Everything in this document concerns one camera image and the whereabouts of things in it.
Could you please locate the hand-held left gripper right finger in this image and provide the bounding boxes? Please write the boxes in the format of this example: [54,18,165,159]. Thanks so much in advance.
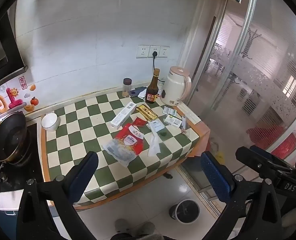
[200,151,282,240]

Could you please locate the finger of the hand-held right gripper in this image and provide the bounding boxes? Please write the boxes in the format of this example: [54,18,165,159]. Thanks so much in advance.
[235,146,294,173]
[249,145,292,167]

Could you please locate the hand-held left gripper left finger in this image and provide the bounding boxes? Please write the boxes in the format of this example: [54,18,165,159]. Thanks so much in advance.
[16,151,99,240]

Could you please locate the grey trash can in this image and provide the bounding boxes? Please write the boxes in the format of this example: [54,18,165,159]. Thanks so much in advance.
[169,199,200,224]

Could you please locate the yellow plastic bag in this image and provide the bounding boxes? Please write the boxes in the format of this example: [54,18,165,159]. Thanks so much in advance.
[214,142,225,160]

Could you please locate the clear plastic bag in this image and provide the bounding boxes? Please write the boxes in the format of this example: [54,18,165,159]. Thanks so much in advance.
[102,139,138,168]

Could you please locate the grey slipper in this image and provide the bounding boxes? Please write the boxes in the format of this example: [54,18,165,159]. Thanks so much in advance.
[115,219,130,235]
[135,222,155,237]

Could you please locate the white ceramic bowl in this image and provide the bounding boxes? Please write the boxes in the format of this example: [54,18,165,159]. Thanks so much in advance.
[41,112,60,132]

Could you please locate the black stove top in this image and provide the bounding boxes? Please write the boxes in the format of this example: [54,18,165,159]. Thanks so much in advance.
[0,122,44,193]

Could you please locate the clear plastic wrapper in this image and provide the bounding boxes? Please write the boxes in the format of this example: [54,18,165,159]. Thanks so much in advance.
[147,130,161,157]

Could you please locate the small white box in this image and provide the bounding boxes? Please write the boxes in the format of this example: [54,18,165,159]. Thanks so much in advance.
[164,115,181,128]
[163,106,177,117]

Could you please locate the long white carton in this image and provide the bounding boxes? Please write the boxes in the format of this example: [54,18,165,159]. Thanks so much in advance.
[110,102,136,128]

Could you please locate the white sachet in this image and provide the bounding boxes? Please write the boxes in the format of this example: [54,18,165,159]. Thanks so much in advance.
[147,120,165,133]

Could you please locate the black frying pan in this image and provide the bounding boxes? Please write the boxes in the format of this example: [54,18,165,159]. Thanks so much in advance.
[0,112,31,204]

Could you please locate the gold foil packet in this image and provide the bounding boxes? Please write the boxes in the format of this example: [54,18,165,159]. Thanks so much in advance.
[136,104,159,121]

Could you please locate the dark blue cabinet front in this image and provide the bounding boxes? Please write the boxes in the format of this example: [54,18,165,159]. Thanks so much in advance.
[0,206,61,240]

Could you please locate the brown lid spice jar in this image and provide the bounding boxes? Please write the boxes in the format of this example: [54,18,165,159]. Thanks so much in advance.
[122,78,133,98]

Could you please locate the white electric kettle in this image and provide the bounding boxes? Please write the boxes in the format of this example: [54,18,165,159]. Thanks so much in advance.
[160,66,192,108]

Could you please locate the dark sauce bottle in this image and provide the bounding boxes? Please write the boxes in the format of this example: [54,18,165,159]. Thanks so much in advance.
[145,68,161,104]

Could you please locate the black range hood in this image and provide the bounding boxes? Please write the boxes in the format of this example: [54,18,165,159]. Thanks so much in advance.
[0,10,28,88]

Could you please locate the colourful wall stickers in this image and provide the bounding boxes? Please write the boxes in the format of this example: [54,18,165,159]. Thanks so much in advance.
[0,77,39,130]

